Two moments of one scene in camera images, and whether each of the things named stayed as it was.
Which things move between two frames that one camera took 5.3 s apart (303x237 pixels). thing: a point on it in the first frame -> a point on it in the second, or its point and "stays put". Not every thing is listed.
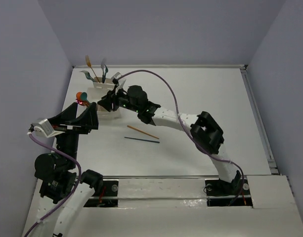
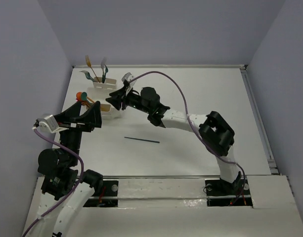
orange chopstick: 143,132 -> 91,99
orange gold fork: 88,62 stays put
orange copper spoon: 78,95 stays put
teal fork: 88,75 stays put
